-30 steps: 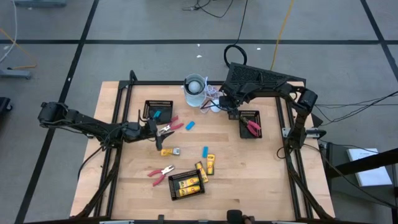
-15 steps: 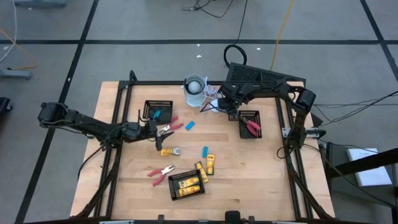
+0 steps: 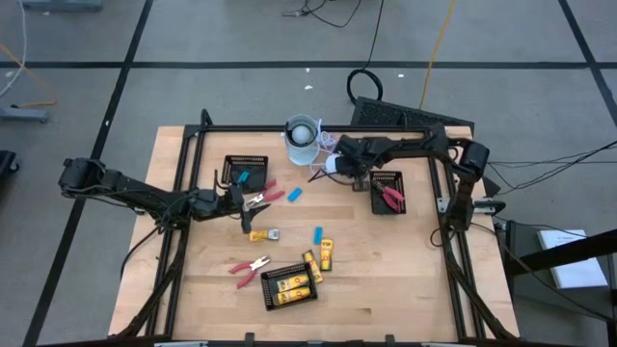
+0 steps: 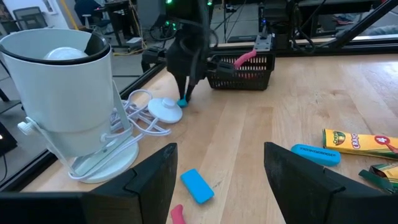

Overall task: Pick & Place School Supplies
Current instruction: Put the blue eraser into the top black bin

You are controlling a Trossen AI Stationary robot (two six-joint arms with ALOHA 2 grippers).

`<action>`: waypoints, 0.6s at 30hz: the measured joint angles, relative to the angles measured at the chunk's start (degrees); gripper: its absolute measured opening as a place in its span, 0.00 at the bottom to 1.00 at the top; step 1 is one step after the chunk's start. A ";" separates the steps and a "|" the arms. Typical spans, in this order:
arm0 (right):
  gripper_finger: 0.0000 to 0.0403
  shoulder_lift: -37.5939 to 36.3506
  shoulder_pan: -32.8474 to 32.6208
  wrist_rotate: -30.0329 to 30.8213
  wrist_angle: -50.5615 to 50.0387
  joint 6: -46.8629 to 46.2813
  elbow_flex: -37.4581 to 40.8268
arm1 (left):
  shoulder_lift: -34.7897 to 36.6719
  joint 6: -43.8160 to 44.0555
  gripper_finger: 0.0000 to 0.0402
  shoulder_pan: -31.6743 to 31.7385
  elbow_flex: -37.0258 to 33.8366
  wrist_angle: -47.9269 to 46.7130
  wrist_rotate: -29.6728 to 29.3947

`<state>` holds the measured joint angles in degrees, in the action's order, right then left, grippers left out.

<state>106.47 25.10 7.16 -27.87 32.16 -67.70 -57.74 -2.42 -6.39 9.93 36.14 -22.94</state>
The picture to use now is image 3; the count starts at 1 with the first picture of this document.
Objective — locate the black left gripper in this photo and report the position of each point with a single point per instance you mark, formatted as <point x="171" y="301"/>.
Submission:
<point x="224" y="205"/>

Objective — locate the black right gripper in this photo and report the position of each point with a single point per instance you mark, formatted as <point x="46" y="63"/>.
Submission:
<point x="359" y="161"/>

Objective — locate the blue rectangular eraser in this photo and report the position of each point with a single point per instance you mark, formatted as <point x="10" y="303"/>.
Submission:
<point x="317" y="235"/>
<point x="294" y="194"/>
<point x="243" y="177"/>

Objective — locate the yellow green crayon box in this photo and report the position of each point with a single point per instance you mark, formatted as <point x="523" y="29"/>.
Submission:
<point x="327" y="255"/>
<point x="292" y="295"/>
<point x="260" y="235"/>
<point x="291" y="283"/>

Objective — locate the yellow battery pack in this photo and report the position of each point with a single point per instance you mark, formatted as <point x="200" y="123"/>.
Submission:
<point x="313" y="267"/>

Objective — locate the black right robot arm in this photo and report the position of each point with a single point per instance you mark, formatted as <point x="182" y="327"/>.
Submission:
<point x="414" y="147"/>

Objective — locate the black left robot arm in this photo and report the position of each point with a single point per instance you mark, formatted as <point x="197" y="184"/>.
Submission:
<point x="144" y="195"/>

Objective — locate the white round puck device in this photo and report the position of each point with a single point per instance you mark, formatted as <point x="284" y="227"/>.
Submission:
<point x="330" y="165"/>

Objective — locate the black slotted plastic basket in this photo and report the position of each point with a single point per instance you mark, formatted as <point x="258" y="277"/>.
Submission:
<point x="284" y="271"/>
<point x="381" y="207"/>
<point x="255" y="164"/>

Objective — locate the clear plastic cup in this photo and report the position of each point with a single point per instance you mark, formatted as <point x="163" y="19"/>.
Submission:
<point x="302" y="152"/>

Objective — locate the black perforated equipment case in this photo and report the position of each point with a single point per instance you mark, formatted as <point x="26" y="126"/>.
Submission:
<point x="400" y="114"/>

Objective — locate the black diagonal beam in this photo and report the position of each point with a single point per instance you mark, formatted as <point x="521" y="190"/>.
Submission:
<point x="564" y="250"/>

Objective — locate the gray metal floor base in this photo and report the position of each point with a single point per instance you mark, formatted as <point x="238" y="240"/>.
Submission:
<point x="62" y="5"/>
<point x="24" y="115"/>

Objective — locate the white booklet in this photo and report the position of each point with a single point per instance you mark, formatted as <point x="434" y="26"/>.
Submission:
<point x="573" y="270"/>

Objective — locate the black metal table frame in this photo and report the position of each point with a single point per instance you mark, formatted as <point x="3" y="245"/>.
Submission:
<point x="308" y="128"/>

